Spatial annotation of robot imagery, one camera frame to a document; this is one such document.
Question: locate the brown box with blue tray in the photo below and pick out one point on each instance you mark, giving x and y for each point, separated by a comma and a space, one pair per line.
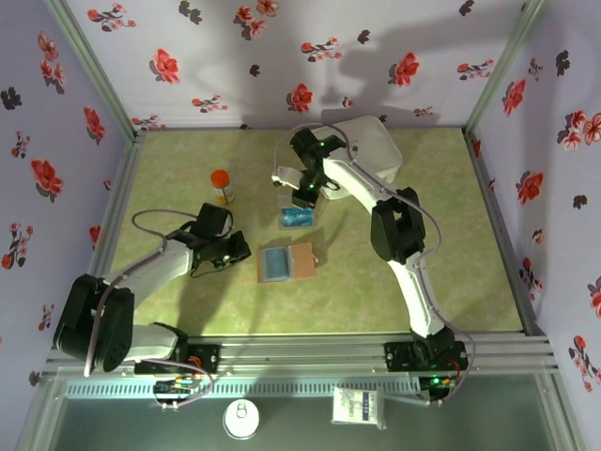
303, 263

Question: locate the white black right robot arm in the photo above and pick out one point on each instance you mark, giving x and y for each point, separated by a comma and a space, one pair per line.
357, 181

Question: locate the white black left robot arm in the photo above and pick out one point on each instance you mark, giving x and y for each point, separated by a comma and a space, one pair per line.
155, 272

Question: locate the clear plastic tray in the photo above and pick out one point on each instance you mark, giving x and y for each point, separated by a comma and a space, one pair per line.
319, 221

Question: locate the orange cap pill bottle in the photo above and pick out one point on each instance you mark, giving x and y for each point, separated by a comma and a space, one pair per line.
220, 183

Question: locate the translucent white storage case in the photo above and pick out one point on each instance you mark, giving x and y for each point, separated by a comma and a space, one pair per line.
375, 150

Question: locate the white pull tab can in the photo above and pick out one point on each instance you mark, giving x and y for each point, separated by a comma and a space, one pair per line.
241, 419

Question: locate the white tissue packet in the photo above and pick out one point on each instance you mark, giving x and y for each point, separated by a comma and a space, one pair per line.
359, 408

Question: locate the aluminium side rail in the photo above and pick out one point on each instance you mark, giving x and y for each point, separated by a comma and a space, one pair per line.
501, 235
123, 188

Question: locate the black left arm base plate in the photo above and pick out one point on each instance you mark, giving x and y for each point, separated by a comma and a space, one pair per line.
206, 357

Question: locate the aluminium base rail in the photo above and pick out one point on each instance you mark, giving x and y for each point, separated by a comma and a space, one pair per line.
300, 352

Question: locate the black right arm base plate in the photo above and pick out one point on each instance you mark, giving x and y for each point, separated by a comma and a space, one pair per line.
399, 354

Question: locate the aluminium corner post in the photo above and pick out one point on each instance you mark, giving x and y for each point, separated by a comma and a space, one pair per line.
502, 70
97, 70

